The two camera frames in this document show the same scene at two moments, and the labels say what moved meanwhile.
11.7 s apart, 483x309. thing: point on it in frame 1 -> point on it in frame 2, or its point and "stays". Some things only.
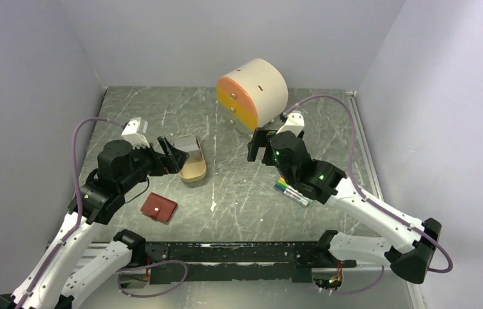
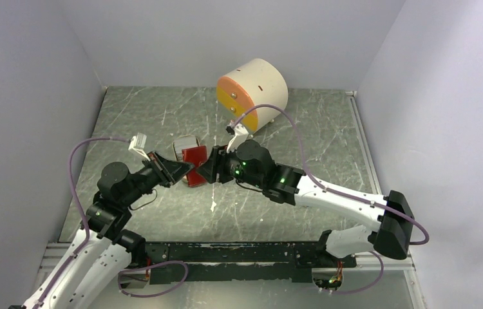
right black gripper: [254, 145] -> [220, 156]
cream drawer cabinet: [252, 97] stays
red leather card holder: [159, 207] -> [195, 156]
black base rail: [259, 262] stays
